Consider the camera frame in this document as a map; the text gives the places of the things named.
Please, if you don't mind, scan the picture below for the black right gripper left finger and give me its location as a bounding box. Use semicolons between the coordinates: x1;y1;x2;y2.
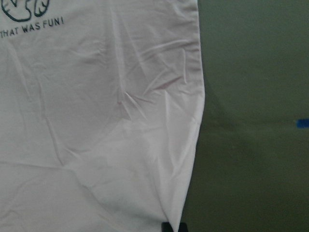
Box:
161;222;172;232

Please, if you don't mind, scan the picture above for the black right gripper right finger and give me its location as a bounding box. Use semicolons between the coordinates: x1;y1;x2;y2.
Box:
178;222;187;232

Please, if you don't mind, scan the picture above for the pink Snoopy t-shirt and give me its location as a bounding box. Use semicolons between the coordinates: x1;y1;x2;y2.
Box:
0;0;205;232

